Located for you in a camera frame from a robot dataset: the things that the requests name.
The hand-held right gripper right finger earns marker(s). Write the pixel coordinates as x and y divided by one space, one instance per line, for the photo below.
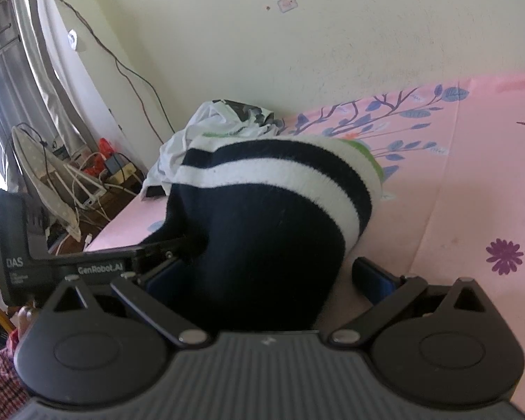
376 284

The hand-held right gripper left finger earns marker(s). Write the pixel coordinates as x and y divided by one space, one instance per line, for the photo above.
164 286

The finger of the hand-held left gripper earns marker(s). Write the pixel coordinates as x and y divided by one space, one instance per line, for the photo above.
153 264
164 245

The black white green striped sweater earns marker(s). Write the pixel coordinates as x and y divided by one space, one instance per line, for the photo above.
262 236

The person's left forearm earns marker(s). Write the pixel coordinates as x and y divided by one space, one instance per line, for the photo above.
0 380

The folded ironing board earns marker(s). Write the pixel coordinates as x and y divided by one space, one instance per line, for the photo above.
39 170

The power strip with adapter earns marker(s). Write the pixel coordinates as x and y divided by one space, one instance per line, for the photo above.
120 170

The white printed shirt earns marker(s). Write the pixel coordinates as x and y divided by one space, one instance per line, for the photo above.
175 157

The red plastic object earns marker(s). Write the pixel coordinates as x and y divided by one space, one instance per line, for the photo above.
104 148

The pink floral bedsheet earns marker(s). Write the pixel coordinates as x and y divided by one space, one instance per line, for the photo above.
463 162

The grey curtain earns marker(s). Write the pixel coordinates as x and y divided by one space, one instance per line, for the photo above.
30 52

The white wall socket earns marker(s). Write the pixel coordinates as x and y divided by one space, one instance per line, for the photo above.
73 40

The pink wall sticker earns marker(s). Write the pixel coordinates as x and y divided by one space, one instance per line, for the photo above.
287 3

